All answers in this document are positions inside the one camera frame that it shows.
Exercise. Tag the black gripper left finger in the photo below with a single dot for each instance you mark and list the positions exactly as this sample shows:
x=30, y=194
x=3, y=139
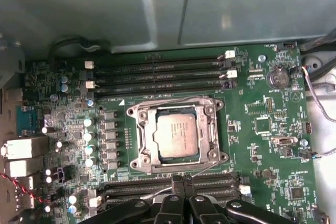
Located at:
x=170, y=208

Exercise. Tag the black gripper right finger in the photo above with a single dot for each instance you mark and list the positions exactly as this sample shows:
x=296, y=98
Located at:
x=204, y=208

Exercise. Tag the metal socket cover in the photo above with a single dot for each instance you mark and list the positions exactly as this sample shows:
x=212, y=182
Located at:
x=204, y=137

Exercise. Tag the silver CPU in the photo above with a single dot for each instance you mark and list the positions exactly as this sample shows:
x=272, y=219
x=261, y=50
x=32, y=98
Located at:
x=176, y=134

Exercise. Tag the metal CPU socket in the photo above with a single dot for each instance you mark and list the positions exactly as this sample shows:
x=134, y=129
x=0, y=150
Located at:
x=132, y=112

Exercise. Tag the green motherboard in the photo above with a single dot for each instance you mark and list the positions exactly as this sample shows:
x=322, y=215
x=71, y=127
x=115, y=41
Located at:
x=241, y=140

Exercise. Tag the silver coin battery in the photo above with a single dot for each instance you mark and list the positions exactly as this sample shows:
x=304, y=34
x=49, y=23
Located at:
x=277, y=77

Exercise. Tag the silver rear port block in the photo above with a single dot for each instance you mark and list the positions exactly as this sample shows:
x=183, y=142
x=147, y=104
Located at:
x=21, y=167
x=23, y=149

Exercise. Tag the blue rear port connector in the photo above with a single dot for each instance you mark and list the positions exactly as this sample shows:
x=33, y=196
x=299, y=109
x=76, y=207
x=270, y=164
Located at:
x=29, y=120

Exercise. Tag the black PC case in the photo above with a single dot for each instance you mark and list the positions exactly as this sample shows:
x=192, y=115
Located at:
x=78, y=11

